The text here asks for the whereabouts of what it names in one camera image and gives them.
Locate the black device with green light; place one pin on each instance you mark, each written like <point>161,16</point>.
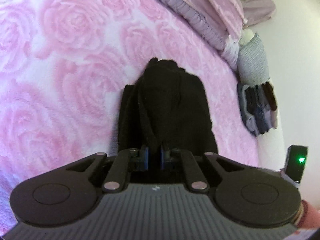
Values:
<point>294,164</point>

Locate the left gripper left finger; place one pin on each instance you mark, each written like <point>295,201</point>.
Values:
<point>126,161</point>

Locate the black garment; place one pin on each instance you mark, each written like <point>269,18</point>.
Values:
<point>166,107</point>

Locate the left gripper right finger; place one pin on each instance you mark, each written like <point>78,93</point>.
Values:
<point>182,165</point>

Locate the stack of folded dark clothes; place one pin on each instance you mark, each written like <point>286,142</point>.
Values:
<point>258,107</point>

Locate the pink rose blanket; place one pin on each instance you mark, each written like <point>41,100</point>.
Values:
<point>64,64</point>

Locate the grey ribbed pillow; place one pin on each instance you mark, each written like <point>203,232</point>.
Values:
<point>252,61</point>

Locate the folded lilac quilt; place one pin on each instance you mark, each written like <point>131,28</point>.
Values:
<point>218,22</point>

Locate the right hand pink skin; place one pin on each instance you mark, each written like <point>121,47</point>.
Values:
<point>307,217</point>

